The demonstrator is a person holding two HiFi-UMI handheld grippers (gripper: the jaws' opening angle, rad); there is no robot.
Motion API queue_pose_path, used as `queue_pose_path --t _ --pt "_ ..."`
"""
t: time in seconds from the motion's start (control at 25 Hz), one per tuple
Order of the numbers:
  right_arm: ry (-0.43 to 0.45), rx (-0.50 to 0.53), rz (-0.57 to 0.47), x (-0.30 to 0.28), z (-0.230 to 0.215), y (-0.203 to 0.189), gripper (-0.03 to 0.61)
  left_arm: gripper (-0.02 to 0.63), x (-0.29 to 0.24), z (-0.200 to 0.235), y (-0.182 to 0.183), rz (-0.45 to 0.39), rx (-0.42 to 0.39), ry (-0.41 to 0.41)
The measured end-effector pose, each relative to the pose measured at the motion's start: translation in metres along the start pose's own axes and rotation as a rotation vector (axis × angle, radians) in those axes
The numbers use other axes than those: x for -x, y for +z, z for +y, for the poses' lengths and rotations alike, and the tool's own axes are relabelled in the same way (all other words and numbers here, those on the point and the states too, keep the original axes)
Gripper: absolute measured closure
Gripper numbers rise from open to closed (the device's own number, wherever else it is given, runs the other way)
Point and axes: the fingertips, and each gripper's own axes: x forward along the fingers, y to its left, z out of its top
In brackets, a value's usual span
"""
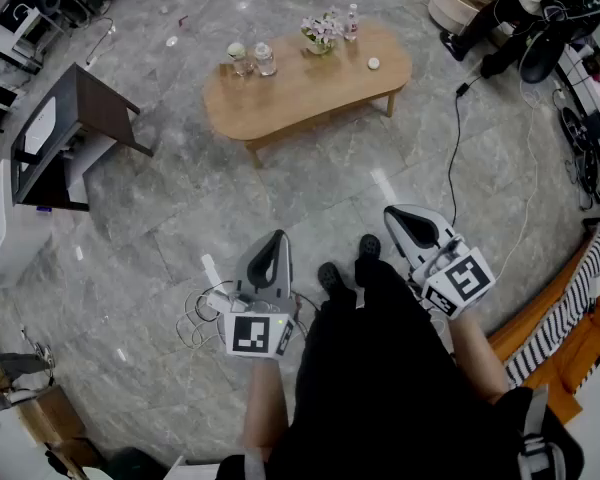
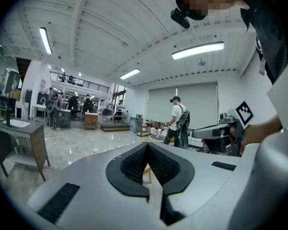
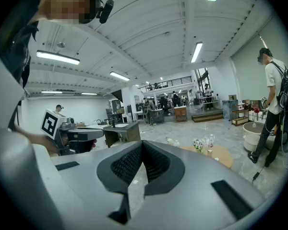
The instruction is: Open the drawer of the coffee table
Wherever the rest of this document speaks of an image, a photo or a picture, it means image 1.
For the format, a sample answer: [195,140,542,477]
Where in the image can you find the person's black trousers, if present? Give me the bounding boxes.
[292,256,486,480]

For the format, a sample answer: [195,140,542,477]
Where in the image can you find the thin black cable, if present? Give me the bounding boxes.
[292,291,322,339]

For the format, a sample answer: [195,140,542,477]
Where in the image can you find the floor cable with white plug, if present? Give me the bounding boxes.
[83,16,117,68]

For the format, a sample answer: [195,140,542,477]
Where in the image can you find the white power strip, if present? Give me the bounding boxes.
[205,291,249,315]

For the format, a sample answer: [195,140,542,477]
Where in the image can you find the person's black shirt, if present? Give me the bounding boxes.
[217,385,586,480]

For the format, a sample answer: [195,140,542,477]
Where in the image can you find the black cable with adapter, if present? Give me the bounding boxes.
[447,75,484,229]

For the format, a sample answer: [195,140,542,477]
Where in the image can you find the dark green container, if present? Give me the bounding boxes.
[104,446,169,480]

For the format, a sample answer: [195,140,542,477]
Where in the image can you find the black white striped cloth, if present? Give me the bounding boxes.
[504,225,600,389]

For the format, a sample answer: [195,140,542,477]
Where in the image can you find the person's left black shoe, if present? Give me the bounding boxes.
[318,261,347,295]

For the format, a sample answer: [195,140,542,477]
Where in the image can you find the person's black shoe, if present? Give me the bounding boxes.
[318,261,347,295]
[358,233,383,265]

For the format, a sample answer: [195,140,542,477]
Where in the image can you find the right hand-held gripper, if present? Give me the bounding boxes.
[383,204,496,319]

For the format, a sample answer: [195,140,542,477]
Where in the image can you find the orange sofa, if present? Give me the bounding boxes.
[487,222,600,424]

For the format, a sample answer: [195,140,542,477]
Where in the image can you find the clear plastic water bottle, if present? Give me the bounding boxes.
[343,2,360,43]

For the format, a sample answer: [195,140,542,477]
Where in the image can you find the grey shoulder strap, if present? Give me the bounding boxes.
[517,385,566,480]

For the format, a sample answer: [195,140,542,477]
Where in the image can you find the cardboard box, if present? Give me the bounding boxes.
[19,385,89,444]

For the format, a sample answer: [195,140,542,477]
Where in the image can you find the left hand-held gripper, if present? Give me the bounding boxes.
[223,229,298,360]

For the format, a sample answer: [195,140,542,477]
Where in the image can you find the wooden drawer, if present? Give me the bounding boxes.
[243,115,337,151]

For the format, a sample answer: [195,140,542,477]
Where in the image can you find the glass jar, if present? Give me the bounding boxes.
[253,41,278,78]
[226,41,255,78]

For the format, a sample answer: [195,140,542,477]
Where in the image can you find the black office chair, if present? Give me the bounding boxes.
[518,0,600,85]

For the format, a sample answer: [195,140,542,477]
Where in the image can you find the person's right forearm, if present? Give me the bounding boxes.
[447,312,511,404]

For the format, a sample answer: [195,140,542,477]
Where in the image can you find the person's left forearm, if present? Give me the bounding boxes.
[242,355,289,462]

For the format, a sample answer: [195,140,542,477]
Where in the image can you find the long white cable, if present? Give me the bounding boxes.
[494,92,542,282]

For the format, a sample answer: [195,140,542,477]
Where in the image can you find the dark wooden desk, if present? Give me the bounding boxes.
[9,62,155,213]

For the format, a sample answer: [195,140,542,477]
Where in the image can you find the white flat device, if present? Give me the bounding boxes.
[23,96,57,157]

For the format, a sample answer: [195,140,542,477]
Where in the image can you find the white low cabinet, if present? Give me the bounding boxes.
[554,42,600,167]

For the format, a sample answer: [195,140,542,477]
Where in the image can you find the potted pink flowers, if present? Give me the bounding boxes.
[299,10,346,57]

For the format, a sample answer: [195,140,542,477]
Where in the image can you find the wooden coffee table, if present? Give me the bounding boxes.
[202,17,414,169]

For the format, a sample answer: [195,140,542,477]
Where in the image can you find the black coiled cables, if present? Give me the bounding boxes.
[559,106,600,210]

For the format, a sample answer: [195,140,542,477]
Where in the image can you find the person's right black shoe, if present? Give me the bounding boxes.
[358,233,383,265]

